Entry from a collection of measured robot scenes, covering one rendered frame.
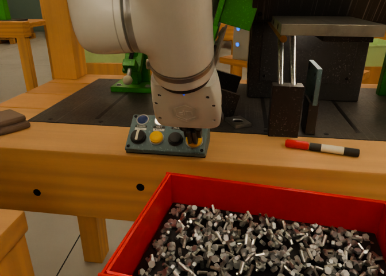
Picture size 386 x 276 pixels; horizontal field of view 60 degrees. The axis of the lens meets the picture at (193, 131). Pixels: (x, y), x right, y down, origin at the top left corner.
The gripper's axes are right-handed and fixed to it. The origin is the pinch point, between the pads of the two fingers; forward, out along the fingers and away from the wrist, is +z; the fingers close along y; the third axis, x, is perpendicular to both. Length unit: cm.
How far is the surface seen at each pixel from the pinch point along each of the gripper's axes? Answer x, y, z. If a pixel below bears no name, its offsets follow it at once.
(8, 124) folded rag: 3.2, -40.3, 6.6
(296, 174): -4.3, 18.1, 5.2
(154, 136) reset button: -0.2, -7.3, 2.0
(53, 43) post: 52, -59, 30
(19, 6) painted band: 791, -694, 575
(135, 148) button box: -2.4, -10.6, 3.3
